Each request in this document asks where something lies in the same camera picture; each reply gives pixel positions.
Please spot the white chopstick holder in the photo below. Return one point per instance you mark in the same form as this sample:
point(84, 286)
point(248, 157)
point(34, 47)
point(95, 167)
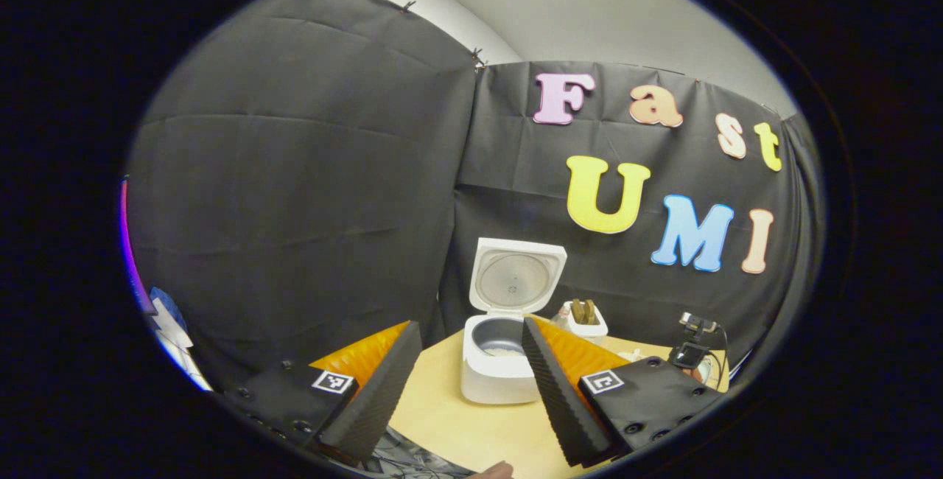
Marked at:
point(586, 330)

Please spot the wooden utensil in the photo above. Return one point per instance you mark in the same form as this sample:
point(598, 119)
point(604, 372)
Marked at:
point(577, 311)

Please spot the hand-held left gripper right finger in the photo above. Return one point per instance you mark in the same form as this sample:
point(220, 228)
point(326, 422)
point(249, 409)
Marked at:
point(556, 398)

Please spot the black cloth clip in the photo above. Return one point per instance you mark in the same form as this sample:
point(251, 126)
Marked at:
point(479, 59)
point(407, 5)

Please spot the blue white object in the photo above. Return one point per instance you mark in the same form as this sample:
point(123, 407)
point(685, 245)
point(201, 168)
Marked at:
point(173, 331)

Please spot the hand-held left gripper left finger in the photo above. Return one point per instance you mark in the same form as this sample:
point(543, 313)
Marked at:
point(379, 398)

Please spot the white rice cooker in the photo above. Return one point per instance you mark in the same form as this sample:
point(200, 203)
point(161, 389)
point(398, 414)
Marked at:
point(493, 379)

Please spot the black backdrop cloth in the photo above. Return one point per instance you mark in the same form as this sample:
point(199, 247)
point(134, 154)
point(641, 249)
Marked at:
point(295, 206)

